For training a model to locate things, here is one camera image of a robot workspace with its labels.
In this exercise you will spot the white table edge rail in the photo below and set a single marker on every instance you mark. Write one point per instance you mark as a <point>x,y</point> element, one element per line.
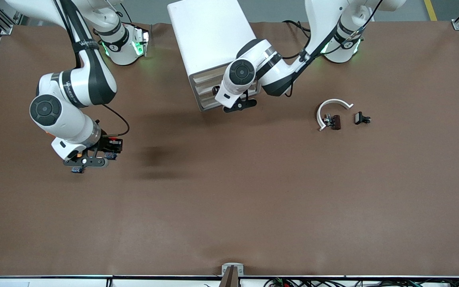
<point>153,283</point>

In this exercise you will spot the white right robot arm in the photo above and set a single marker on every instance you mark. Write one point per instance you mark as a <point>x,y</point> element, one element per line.
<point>74,85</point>

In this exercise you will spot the brown table cover sheet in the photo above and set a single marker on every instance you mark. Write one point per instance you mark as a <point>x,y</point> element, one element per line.
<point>229,199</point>

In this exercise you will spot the grey metal mounting bracket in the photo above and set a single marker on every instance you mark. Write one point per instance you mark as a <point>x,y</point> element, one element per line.
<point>233,264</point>

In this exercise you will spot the small brown clip part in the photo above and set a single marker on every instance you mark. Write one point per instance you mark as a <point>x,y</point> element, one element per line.
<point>336,122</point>

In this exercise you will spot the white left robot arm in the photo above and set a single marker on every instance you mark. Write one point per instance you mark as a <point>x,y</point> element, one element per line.
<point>242,72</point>

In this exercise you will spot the yellow push button blue body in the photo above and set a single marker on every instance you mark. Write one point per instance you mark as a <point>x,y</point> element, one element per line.
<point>77,170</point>

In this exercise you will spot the black square push button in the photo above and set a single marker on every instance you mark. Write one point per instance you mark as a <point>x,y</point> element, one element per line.
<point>358,118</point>

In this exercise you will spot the orange box with hole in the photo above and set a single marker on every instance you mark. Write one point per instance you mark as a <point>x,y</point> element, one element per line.
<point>48,131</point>

